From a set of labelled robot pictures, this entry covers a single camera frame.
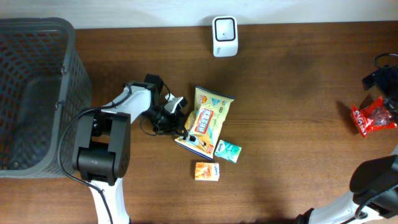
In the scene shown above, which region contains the yellow wet wipes pack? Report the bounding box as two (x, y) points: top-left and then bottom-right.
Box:
(175, 86), (235, 160)

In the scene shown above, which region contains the teal tissue pack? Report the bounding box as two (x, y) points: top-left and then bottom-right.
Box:
(214, 139), (242, 163)

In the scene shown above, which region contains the white barcode scanner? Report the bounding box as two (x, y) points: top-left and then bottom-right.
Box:
(212, 16), (239, 57)

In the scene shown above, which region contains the orange tissue pack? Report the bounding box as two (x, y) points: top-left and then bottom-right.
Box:
(195, 162), (220, 181)

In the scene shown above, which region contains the red snack bag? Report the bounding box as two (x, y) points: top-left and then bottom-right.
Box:
(350, 96), (397, 138)

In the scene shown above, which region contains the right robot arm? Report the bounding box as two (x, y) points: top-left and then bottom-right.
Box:
(293, 65), (397, 224)

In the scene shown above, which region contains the grey plastic mesh basket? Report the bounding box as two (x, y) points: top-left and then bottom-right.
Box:
(1, 17), (92, 179)

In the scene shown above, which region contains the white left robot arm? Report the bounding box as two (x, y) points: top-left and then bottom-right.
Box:
(72, 74), (187, 223)

